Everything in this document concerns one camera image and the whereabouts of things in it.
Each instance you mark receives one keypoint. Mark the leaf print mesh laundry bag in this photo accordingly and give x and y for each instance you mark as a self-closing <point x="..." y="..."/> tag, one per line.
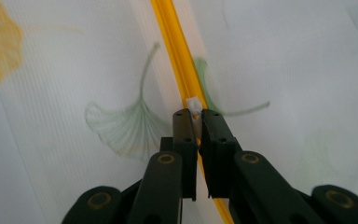
<point x="276" y="62"/>

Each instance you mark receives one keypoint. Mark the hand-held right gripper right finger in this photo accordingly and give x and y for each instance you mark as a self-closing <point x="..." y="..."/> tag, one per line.
<point x="217" y="149"/>

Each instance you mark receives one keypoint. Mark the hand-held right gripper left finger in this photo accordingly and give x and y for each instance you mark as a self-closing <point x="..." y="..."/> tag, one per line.
<point x="188" y="155"/>

